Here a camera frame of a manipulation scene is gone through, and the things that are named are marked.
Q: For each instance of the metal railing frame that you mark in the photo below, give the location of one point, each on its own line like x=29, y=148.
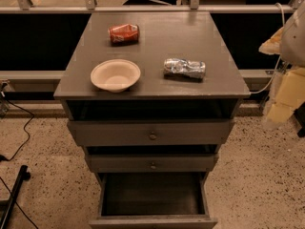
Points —
x=149, y=2

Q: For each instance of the top grey drawer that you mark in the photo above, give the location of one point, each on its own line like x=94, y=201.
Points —
x=101, y=133

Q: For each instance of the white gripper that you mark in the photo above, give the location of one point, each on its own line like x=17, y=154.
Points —
x=294, y=43

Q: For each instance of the white paper bowl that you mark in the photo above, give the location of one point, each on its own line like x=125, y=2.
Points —
x=115, y=75

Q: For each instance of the grey drawer cabinet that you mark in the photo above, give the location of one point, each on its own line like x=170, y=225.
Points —
x=155, y=97

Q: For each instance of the middle grey drawer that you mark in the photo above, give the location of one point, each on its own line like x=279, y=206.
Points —
x=151, y=163

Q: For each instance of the bottom grey open drawer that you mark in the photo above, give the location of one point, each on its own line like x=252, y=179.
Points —
x=153, y=201

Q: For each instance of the black stand leg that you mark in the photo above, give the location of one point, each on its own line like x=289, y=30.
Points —
x=6, y=206

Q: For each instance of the red crushed coke can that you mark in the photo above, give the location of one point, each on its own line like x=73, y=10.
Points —
x=125, y=33

